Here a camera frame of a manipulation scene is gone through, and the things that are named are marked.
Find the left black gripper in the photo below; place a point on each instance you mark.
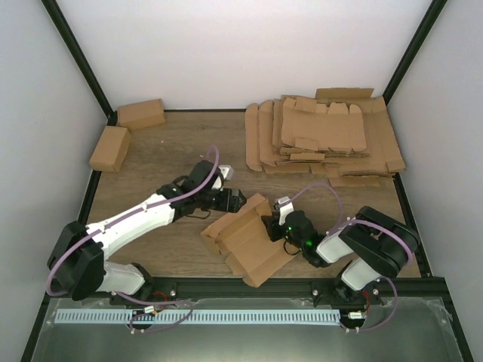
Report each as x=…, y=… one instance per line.
x=233, y=207

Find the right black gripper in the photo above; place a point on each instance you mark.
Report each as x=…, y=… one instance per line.
x=272, y=228

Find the cardboard box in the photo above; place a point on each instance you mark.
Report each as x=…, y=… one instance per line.
x=111, y=149
x=242, y=240
x=141, y=115

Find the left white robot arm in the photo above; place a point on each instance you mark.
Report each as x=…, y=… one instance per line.
x=80, y=261

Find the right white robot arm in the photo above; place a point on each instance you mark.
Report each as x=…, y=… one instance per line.
x=383, y=246

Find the stack of flat cardboard blanks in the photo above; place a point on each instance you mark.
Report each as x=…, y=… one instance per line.
x=344, y=134

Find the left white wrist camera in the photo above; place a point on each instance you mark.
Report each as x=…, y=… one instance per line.
x=223, y=173

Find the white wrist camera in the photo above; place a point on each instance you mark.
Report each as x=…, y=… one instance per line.
x=223, y=173
x=282, y=207

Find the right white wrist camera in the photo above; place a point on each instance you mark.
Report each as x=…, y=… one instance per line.
x=282, y=207

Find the black aluminium frame rail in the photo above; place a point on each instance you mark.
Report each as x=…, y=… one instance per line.
x=321, y=291

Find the light blue slotted cable duct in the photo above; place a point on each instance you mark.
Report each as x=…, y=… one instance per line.
x=207, y=316

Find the left black frame post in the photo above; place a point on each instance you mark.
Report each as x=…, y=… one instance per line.
x=61, y=24

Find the black frame post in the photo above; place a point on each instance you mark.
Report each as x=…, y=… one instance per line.
x=61, y=24
x=424, y=28

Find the right black frame post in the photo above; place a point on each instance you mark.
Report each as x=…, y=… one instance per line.
x=424, y=28

